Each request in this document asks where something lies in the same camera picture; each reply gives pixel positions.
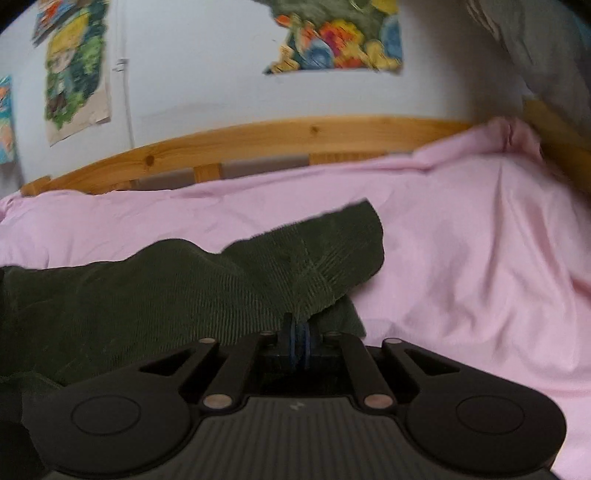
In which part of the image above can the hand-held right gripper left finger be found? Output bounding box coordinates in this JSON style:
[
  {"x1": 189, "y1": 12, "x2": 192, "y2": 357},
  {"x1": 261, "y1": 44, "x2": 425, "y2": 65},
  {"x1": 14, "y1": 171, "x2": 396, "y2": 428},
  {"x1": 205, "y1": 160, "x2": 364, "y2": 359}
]
[{"x1": 139, "y1": 314, "x2": 298, "y2": 411}]

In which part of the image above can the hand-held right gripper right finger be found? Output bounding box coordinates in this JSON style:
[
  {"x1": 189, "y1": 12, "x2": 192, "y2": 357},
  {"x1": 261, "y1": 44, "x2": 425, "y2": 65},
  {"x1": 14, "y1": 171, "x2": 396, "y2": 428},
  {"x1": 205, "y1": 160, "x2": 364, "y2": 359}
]
[{"x1": 299, "y1": 320, "x2": 462, "y2": 411}]

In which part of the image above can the dark green corduroy shirt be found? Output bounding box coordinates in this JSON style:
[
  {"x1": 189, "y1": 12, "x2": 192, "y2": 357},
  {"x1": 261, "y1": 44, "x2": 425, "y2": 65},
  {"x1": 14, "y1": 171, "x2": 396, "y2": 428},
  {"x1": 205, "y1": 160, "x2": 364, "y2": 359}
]
[{"x1": 0, "y1": 198, "x2": 386, "y2": 480}]

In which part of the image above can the clear plastic bag of clothes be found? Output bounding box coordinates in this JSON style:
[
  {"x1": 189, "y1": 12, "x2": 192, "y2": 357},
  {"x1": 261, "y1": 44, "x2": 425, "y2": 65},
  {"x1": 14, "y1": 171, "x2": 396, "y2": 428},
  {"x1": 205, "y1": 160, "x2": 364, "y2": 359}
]
[{"x1": 465, "y1": 0, "x2": 591, "y2": 137}]

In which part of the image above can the pink blanket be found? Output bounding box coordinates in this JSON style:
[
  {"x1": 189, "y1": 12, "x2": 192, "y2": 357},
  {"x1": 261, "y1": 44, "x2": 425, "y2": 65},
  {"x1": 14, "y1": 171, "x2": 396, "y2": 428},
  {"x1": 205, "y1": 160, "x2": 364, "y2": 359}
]
[{"x1": 0, "y1": 117, "x2": 591, "y2": 480}]

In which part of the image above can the wooden bed frame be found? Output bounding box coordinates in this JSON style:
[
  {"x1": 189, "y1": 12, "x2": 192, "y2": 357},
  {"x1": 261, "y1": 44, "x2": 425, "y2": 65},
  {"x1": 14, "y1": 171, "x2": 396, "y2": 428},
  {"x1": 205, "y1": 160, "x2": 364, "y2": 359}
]
[{"x1": 21, "y1": 99, "x2": 591, "y2": 197}]

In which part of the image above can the mushroom print wall poster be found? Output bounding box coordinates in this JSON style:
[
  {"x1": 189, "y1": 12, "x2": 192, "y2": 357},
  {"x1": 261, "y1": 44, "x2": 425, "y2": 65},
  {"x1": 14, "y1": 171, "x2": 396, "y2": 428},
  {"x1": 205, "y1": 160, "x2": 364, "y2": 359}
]
[{"x1": 262, "y1": 0, "x2": 403, "y2": 76}]

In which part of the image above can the blond figure green wall poster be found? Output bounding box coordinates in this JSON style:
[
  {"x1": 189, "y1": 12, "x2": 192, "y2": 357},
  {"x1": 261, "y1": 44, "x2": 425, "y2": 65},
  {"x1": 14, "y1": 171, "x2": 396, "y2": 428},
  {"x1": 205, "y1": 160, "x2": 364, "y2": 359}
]
[{"x1": 44, "y1": 28, "x2": 112, "y2": 147}]

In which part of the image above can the orange figure wall poster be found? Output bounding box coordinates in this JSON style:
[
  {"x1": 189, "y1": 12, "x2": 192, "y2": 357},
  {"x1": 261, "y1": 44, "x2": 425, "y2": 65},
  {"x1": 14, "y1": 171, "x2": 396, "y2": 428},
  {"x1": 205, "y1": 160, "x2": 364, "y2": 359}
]
[{"x1": 0, "y1": 76, "x2": 18, "y2": 165}]

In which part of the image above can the colourful cartoon wall poster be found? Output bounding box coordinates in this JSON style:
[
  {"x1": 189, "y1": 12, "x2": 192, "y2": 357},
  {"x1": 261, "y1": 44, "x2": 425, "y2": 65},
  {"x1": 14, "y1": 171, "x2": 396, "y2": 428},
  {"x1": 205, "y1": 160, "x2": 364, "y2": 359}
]
[{"x1": 31, "y1": 0, "x2": 110, "y2": 46}]

